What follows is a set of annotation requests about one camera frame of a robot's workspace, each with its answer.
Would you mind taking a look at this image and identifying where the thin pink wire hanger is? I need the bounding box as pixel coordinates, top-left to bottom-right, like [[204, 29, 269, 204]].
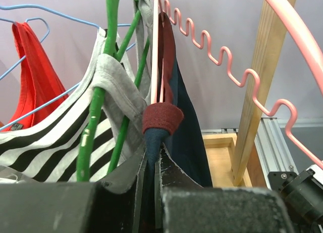
[[151, 0, 159, 104]]

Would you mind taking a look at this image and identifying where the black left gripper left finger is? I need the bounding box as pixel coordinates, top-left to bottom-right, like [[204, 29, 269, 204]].
[[1, 149, 145, 232]]

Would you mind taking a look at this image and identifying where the wooden clothes rack frame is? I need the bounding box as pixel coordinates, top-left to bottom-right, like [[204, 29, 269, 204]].
[[203, 1, 287, 188]]

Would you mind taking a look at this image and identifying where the black white striped tank top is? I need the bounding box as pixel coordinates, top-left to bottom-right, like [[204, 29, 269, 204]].
[[1, 29, 116, 182]]

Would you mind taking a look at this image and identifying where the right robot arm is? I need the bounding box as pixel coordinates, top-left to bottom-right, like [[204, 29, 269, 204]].
[[268, 164, 322, 232]]

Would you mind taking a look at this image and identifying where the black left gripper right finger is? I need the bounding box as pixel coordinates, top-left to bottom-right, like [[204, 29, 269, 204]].
[[154, 147, 294, 232]]

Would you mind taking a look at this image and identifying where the thick pink plastic hanger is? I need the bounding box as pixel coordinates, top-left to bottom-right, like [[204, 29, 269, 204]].
[[163, 0, 322, 168]]

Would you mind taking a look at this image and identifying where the red tank top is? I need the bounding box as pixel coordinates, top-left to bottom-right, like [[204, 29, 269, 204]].
[[10, 22, 66, 122]]

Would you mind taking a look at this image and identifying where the blue wire hanger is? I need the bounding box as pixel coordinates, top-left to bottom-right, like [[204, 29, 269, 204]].
[[1, 2, 101, 48], [0, 17, 138, 131]]

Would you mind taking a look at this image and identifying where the blue wire hanger front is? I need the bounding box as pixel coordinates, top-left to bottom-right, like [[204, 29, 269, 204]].
[[0, 17, 138, 131]]

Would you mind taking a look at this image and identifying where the grey tank top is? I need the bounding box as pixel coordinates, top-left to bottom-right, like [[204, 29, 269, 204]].
[[90, 0, 153, 171]]

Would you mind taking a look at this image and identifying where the navy maroon-trimmed tank top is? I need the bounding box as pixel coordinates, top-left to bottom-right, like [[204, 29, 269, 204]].
[[142, 13, 212, 187]]

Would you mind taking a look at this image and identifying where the green plastic hanger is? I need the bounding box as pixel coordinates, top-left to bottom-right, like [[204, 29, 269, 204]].
[[76, 0, 153, 181]]

